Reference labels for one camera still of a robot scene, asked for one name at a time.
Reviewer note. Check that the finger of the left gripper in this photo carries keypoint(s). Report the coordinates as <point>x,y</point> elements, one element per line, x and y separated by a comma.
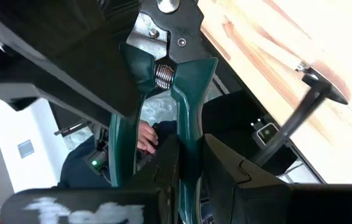
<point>94,74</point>

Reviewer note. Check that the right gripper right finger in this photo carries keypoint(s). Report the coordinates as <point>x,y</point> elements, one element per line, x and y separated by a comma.
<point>241,186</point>

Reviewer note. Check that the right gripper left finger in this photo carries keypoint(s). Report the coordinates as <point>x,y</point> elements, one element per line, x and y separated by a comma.
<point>166,174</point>

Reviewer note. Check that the person's hand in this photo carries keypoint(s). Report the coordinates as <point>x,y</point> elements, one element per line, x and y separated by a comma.
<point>147,138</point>

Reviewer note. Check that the black device with green light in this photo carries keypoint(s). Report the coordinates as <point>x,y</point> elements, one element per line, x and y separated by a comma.
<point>96,161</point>

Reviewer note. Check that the person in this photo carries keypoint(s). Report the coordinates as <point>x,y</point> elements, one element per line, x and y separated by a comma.
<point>76,168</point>

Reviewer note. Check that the small black table camera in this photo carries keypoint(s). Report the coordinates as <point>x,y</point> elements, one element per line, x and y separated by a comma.
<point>267,133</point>

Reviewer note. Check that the black metal table frame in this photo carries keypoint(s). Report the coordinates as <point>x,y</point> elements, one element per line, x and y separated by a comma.
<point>225,118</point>

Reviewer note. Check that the grey wall plate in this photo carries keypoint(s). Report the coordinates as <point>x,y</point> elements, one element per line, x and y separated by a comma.
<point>26,148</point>

